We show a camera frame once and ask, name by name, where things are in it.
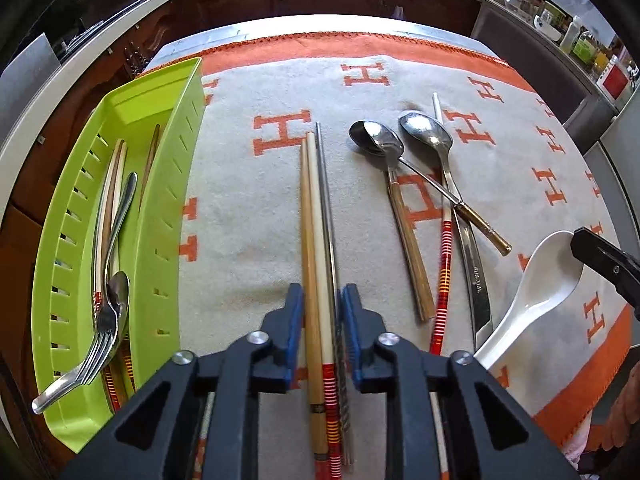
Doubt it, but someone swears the light wooden chopstick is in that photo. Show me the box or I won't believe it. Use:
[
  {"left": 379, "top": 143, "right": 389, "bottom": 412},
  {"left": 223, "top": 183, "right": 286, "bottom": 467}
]
[{"left": 300, "top": 141, "right": 331, "bottom": 479}]

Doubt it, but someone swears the stainless range panel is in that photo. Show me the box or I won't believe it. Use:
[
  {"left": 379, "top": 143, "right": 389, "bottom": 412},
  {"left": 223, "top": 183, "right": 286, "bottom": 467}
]
[{"left": 0, "top": 34, "right": 61, "bottom": 143}]

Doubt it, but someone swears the grey refrigerator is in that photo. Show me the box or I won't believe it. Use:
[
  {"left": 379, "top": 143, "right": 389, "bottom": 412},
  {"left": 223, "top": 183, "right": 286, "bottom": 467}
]
[{"left": 581, "top": 98, "right": 640, "bottom": 346}]

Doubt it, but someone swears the orange and cream H blanket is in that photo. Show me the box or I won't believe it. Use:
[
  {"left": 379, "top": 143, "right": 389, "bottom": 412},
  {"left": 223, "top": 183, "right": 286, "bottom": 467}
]
[{"left": 144, "top": 30, "right": 634, "bottom": 480}]

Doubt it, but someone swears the steel chopstick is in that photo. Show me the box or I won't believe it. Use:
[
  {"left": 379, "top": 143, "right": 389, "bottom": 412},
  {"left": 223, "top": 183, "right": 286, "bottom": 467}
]
[{"left": 314, "top": 122, "right": 354, "bottom": 474}]

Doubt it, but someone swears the white ceramic soup spoon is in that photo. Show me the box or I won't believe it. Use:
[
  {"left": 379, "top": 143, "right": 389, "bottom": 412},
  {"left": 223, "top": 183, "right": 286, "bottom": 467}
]
[{"left": 474, "top": 231, "right": 584, "bottom": 370}]

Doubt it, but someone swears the small steel spoon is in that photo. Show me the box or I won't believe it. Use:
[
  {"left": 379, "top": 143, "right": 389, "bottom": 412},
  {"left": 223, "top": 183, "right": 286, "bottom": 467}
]
[{"left": 106, "top": 270, "right": 129, "bottom": 362}]

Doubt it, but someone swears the steel fork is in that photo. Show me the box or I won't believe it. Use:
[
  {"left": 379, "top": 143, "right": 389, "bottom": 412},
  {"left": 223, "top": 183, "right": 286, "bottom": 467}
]
[{"left": 32, "top": 172, "right": 138, "bottom": 415}]

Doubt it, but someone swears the steel spoon gold handle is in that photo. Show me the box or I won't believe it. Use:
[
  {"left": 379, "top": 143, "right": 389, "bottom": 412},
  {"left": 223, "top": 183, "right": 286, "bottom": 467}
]
[{"left": 348, "top": 120, "right": 512, "bottom": 256}]

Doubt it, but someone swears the green bottle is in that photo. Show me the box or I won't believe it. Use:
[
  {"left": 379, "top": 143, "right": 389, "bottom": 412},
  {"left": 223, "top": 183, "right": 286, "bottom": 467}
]
[{"left": 572, "top": 30, "right": 597, "bottom": 66}]

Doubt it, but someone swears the cream chopstick red striped end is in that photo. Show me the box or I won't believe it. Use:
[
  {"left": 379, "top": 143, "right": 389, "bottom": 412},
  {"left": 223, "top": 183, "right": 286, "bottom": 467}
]
[{"left": 91, "top": 139, "right": 125, "bottom": 413}]

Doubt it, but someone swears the short dark wooden chopstick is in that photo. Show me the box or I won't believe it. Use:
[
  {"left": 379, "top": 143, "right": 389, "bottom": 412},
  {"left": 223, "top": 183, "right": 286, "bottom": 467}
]
[{"left": 386, "top": 169, "right": 436, "bottom": 324}]

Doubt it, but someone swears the large steel spoon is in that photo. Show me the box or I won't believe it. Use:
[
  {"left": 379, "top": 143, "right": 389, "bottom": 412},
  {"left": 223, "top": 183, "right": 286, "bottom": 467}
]
[{"left": 399, "top": 110, "right": 494, "bottom": 350}]

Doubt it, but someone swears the red label container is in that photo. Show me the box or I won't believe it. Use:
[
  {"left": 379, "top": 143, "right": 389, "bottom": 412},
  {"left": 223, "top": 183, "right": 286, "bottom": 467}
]
[{"left": 597, "top": 55, "right": 629, "bottom": 103}]

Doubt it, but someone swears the long brown wooden chopstick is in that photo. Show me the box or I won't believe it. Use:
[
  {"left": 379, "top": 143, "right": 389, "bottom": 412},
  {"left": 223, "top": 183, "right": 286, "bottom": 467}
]
[{"left": 138, "top": 124, "right": 160, "bottom": 208}]

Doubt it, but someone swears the green plastic utensil tray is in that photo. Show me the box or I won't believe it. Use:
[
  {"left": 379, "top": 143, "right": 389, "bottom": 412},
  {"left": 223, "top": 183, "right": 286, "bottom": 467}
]
[{"left": 32, "top": 58, "right": 205, "bottom": 451}]

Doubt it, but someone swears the cream chopstick red band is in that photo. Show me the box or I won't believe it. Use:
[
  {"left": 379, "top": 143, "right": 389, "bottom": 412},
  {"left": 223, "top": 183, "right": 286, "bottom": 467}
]
[{"left": 306, "top": 132, "right": 342, "bottom": 479}]

